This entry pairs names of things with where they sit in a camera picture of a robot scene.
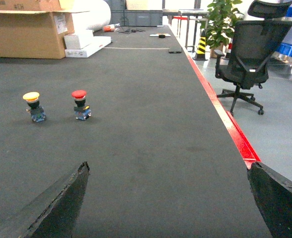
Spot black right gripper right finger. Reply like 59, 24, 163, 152
247, 162, 292, 238

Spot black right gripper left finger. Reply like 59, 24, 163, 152
0, 161, 90, 238

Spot yellow mushroom push button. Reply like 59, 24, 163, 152
23, 92, 47, 122

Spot red mushroom push button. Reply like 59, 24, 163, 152
72, 90, 91, 120

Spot black mesh office chair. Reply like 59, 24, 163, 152
215, 0, 292, 115

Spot black yellow traffic cone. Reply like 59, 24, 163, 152
193, 30, 207, 61

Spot flat white cardboard box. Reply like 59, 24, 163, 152
65, 36, 112, 58

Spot small white box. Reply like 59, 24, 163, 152
64, 30, 94, 50

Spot green potted plant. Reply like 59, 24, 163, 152
205, 0, 244, 49

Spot black flat device on table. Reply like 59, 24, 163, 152
168, 47, 182, 54

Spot large brown cardboard box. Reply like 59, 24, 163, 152
0, 7, 87, 59

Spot white foam roll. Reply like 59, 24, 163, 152
72, 0, 111, 32

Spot grey plastic crate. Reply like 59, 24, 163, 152
110, 10, 163, 27

